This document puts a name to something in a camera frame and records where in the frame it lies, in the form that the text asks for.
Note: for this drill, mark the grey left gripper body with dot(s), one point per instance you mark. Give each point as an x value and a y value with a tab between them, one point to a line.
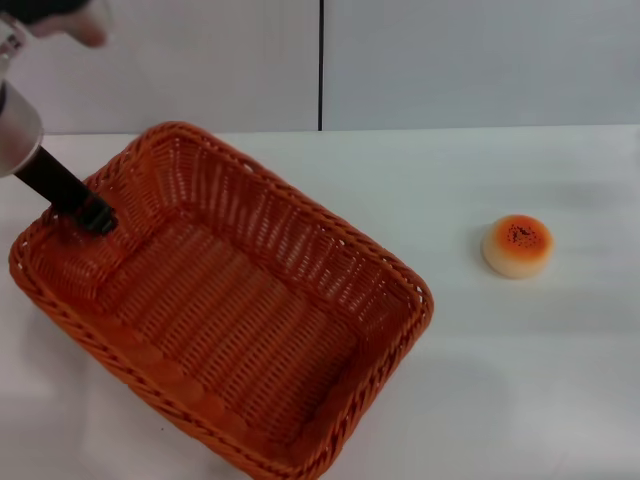
17	132

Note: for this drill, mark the orange woven plastic basket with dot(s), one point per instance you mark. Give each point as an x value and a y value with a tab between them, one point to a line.
235	320

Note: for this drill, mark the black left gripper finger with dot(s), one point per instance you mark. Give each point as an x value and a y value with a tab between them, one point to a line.
65	187

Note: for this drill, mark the round toasted bread bun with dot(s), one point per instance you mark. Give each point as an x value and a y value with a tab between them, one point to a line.
517	247

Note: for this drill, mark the black vertical wall strip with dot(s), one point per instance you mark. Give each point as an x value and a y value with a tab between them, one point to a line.
320	65

